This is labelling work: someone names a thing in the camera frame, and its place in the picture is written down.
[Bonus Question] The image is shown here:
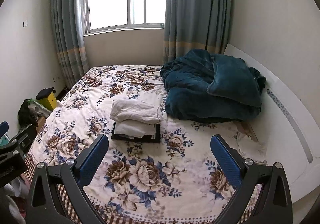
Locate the white folded garment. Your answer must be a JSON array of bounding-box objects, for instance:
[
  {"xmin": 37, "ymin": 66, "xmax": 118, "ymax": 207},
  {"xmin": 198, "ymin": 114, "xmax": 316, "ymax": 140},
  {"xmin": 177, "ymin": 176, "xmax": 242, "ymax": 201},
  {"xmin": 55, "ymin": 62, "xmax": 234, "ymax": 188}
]
[{"xmin": 114, "ymin": 120, "xmax": 157, "ymax": 139}]

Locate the yellow box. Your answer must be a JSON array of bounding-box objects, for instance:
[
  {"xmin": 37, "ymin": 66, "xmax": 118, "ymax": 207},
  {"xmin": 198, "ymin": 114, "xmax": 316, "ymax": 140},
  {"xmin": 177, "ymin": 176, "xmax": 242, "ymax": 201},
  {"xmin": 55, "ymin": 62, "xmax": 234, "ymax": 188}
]
[{"xmin": 37, "ymin": 91, "xmax": 57, "ymax": 112}]

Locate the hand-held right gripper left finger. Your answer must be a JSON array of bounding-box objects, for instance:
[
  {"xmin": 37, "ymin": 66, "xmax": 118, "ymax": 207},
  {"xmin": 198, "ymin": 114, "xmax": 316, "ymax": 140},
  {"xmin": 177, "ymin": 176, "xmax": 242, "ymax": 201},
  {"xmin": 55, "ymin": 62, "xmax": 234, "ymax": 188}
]
[{"xmin": 26, "ymin": 134, "xmax": 109, "ymax": 224}]

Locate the crumpled white garment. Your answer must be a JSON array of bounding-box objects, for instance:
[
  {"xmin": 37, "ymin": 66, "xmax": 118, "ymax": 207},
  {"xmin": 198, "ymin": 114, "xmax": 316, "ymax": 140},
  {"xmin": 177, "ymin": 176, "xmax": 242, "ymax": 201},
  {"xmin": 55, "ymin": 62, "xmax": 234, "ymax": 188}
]
[{"xmin": 236, "ymin": 130, "xmax": 267, "ymax": 165}]

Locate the white cloth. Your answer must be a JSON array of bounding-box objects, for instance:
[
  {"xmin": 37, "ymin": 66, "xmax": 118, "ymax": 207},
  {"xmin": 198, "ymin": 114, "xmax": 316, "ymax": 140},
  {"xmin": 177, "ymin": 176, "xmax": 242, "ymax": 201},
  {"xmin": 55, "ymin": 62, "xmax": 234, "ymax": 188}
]
[{"xmin": 0, "ymin": 176, "xmax": 31, "ymax": 224}]

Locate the teal fleece pillow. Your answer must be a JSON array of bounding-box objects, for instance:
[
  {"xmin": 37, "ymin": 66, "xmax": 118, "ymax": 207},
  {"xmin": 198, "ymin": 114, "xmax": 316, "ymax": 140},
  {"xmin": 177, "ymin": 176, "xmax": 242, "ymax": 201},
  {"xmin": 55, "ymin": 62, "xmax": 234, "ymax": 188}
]
[{"xmin": 206, "ymin": 54, "xmax": 263, "ymax": 108}]

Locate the beige long-sleeve shirt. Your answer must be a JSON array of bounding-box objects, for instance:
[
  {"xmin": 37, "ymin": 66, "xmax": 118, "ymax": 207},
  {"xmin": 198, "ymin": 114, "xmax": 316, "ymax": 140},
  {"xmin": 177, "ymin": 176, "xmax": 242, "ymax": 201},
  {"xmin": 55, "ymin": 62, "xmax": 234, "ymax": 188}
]
[{"xmin": 110, "ymin": 99, "xmax": 164, "ymax": 125}]

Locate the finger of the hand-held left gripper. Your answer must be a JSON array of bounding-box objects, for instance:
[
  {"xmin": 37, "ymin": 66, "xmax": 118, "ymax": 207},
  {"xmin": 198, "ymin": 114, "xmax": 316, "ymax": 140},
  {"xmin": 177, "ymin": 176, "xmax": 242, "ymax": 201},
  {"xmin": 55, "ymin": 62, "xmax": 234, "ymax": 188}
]
[
  {"xmin": 10, "ymin": 124, "xmax": 37, "ymax": 157},
  {"xmin": 0, "ymin": 121, "xmax": 10, "ymax": 151}
]

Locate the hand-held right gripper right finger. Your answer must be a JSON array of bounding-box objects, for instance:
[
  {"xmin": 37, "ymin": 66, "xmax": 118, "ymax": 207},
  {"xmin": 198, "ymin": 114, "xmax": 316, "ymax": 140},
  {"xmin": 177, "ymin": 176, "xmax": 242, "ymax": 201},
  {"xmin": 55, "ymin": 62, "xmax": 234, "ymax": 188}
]
[{"xmin": 210, "ymin": 135, "xmax": 293, "ymax": 224}]

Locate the black cloth on box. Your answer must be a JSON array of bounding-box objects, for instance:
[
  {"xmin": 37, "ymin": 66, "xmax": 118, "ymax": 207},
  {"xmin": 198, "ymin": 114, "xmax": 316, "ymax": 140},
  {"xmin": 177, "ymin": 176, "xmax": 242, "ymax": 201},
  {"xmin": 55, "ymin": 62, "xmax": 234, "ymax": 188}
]
[{"xmin": 36, "ymin": 87, "xmax": 56, "ymax": 101}]

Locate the white headboard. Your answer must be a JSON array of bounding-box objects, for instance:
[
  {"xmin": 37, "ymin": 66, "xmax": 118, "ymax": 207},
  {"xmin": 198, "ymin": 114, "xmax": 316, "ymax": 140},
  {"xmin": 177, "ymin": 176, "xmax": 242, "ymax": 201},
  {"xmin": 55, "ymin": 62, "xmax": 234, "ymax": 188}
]
[{"xmin": 224, "ymin": 44, "xmax": 320, "ymax": 204}]

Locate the grey-blue striped curtain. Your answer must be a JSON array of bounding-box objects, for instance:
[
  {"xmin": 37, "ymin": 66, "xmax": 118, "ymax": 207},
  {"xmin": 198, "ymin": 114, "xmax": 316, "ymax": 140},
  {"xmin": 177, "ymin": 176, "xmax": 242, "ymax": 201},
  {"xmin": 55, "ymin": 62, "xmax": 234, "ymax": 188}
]
[
  {"xmin": 162, "ymin": 0, "xmax": 232, "ymax": 66},
  {"xmin": 51, "ymin": 0, "xmax": 90, "ymax": 90}
]

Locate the floral bed sheet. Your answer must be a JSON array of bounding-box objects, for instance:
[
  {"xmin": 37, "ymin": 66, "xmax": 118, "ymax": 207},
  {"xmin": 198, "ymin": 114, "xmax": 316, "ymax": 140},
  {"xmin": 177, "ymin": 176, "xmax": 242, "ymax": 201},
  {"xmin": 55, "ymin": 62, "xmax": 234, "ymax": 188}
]
[{"xmin": 24, "ymin": 65, "xmax": 267, "ymax": 224}]

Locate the teal fleece blanket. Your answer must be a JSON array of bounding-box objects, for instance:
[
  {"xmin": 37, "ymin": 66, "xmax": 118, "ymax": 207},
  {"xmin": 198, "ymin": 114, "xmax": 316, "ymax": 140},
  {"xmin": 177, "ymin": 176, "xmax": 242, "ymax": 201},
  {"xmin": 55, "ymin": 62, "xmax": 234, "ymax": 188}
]
[{"xmin": 160, "ymin": 49, "xmax": 267, "ymax": 124}]

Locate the dark clothes pile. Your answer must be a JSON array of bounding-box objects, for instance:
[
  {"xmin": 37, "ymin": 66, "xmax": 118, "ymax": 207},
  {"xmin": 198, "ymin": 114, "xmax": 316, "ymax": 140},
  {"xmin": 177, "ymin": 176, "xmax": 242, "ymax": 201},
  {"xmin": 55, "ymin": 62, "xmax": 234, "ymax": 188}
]
[{"xmin": 18, "ymin": 99, "xmax": 38, "ymax": 127}]

